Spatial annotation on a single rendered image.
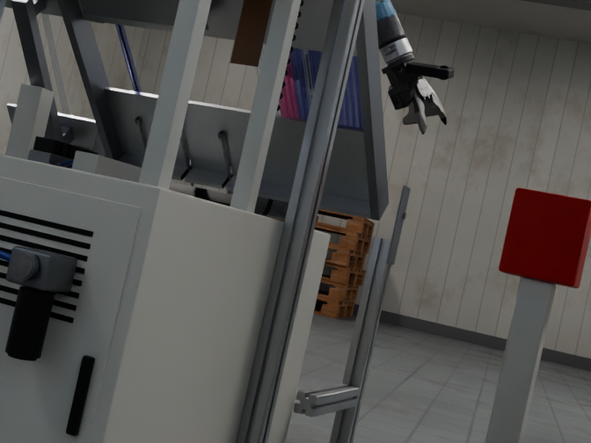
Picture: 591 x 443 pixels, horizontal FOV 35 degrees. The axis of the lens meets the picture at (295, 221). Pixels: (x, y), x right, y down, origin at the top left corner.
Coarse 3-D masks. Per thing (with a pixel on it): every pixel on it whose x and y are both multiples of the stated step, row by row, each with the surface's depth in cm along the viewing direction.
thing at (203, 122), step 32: (128, 96) 216; (128, 128) 223; (192, 128) 214; (224, 128) 210; (288, 128) 202; (352, 128) 195; (192, 160) 221; (224, 160) 217; (288, 160) 208; (352, 160) 200; (352, 192) 207
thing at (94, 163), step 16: (48, 144) 177; (64, 144) 180; (96, 144) 230; (32, 160) 177; (48, 160) 176; (64, 160) 180; (80, 160) 164; (96, 160) 163; (112, 160) 166; (112, 176) 167; (128, 176) 172; (400, 208) 200; (400, 224) 202; (304, 400) 176; (320, 400) 177; (336, 400) 189; (352, 400) 196
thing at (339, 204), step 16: (128, 160) 228; (176, 176) 221; (192, 176) 221; (208, 176) 220; (224, 176) 219; (272, 192) 212; (288, 192) 212; (320, 208) 208; (336, 208) 206; (352, 208) 205; (368, 208) 205
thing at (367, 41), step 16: (368, 0) 171; (368, 16) 173; (368, 32) 175; (368, 48) 176; (368, 64) 178; (368, 80) 180; (368, 96) 182; (368, 112) 184; (368, 128) 187; (368, 144) 190; (384, 144) 196; (368, 160) 193; (384, 160) 198; (368, 176) 196; (384, 176) 200; (368, 192) 199; (384, 192) 203; (384, 208) 205
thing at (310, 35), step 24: (96, 0) 196; (120, 0) 193; (144, 0) 190; (168, 0) 187; (216, 0) 187; (240, 0) 185; (312, 0) 178; (120, 24) 202; (144, 24) 199; (168, 24) 192; (216, 24) 191; (312, 24) 181; (312, 48) 185
